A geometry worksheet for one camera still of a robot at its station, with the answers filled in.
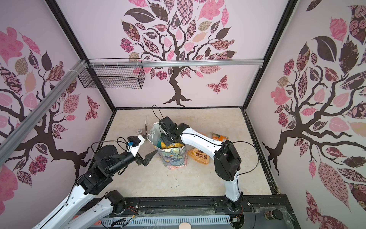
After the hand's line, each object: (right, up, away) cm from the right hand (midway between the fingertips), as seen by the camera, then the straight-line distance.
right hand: (168, 135), depth 86 cm
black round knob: (+52, -33, -22) cm, 66 cm away
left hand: (-5, -2, -19) cm, 20 cm away
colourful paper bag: (+5, -9, -13) cm, 17 cm away
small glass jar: (-22, +1, +12) cm, 25 cm away
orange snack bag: (+20, -13, +4) cm, 24 cm away
